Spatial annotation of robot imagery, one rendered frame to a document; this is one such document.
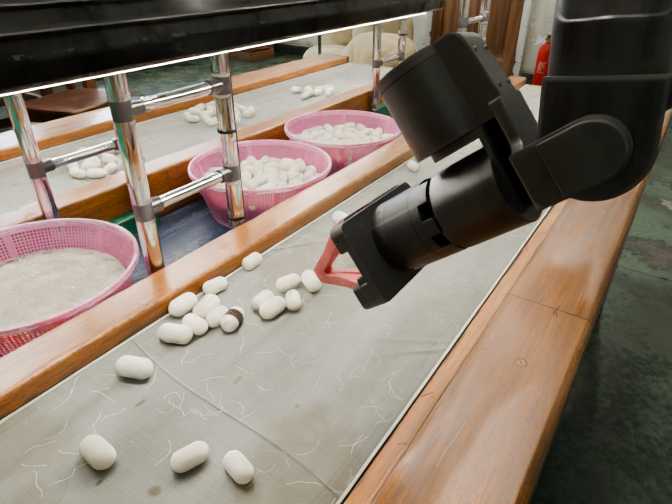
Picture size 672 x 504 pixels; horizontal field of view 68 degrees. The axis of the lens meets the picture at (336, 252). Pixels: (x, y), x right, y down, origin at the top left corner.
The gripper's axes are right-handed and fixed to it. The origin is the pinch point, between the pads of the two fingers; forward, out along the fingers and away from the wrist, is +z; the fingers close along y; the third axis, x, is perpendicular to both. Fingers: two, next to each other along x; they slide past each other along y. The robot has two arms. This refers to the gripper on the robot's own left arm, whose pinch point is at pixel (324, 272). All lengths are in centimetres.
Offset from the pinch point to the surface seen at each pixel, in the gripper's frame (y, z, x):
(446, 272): -24.1, 5.5, 10.7
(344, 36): -423, 244, -144
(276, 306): -3.8, 14.0, 1.8
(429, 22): -488, 189, -114
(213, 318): 1.8, 17.5, -1.0
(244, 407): 8.2, 10.3, 7.1
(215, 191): -22.4, 36.3, -17.2
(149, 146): -34, 63, -37
